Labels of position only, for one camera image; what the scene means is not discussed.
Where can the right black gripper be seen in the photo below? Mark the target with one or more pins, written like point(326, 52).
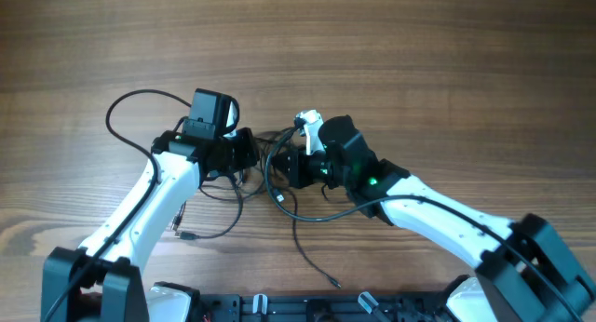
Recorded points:
point(296, 171)

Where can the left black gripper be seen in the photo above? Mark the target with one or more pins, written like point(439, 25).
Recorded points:
point(250, 154)

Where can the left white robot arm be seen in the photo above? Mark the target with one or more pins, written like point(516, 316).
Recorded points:
point(101, 280)

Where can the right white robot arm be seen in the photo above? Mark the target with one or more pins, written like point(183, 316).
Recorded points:
point(523, 270)

